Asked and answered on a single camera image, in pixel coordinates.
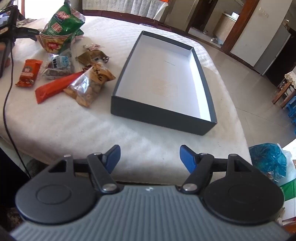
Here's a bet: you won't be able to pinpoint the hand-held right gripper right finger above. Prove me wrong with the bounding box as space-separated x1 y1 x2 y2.
180 145 255 194

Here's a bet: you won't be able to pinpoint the small clear pink packet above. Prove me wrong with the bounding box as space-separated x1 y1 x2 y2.
83 43 104 51

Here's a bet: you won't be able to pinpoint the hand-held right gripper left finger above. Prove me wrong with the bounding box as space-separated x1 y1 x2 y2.
47 145 121 194

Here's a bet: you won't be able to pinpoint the grey refrigerator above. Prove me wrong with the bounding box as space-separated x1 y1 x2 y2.
253 24 292 76

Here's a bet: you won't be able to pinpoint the dark doorway door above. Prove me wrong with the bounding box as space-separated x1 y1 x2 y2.
265 37 296 87

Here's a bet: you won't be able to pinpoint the blue plastic bag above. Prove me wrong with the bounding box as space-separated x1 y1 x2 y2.
248 143 288 186

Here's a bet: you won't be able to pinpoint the clear walnut bag tan label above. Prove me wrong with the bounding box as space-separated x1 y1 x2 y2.
63 64 116 107

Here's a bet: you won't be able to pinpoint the dark box white inside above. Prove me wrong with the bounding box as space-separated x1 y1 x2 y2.
110 31 218 136

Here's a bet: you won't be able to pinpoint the white patterned stand cloth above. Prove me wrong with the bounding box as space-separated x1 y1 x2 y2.
82 0 167 19

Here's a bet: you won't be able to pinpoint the wooden dining table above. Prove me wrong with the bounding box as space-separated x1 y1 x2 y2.
272 80 296 108

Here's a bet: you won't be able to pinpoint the blue plastic stool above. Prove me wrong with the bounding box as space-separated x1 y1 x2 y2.
287 96 296 118

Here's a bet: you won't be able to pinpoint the green snack bag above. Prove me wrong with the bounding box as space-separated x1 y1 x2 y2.
38 0 85 55
69 8 85 40

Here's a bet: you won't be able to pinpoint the black cable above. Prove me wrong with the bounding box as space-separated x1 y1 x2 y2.
3 39 31 180

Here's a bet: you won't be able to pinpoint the olive brown snack packet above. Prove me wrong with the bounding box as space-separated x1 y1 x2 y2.
77 50 104 66

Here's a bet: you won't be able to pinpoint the orange cake packet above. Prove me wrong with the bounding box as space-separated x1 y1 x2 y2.
15 59 43 88

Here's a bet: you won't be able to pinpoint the brown wooden door frame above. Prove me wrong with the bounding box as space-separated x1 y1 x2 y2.
186 0 260 54

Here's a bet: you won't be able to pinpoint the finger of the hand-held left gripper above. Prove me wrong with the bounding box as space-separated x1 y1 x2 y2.
14 27 40 42

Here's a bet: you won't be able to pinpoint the long red snack packet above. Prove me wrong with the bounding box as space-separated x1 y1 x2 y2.
35 71 82 104

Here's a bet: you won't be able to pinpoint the lace tablecloth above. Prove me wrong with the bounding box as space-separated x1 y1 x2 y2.
284 71 296 90

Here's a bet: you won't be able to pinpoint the blue white nut packet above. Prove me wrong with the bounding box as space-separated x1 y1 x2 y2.
42 54 75 80

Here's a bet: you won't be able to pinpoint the wood pattern cabinet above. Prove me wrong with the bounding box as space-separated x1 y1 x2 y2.
213 13 237 44

